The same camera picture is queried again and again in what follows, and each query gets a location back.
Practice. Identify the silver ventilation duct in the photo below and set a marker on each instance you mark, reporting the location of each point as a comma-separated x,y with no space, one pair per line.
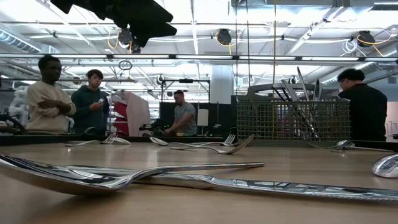
329,77
18,42

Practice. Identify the person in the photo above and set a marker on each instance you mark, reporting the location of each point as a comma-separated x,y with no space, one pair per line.
185,118
363,115
46,105
90,109

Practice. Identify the grey mesh cutlery basket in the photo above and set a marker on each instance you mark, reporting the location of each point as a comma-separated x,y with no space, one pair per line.
280,143

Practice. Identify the white square column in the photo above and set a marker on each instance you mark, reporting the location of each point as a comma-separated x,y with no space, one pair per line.
221,84

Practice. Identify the white paper sign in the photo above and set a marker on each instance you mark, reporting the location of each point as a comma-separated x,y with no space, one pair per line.
203,117

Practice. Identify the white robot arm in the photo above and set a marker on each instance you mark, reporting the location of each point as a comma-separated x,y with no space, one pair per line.
17,105

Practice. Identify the red rack with pale cover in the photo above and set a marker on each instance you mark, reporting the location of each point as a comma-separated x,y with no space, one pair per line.
136,115

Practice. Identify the wooden workbench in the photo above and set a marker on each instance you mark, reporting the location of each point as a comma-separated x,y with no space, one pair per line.
12,128

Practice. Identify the black metal gantry frame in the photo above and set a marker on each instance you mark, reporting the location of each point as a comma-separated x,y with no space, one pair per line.
186,80

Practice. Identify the black partition panel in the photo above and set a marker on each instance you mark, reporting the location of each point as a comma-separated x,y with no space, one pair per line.
217,118

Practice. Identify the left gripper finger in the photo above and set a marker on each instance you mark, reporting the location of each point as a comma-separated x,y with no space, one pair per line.
149,12
152,32

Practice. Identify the long linear ceiling light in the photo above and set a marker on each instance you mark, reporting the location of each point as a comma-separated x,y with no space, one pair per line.
202,57

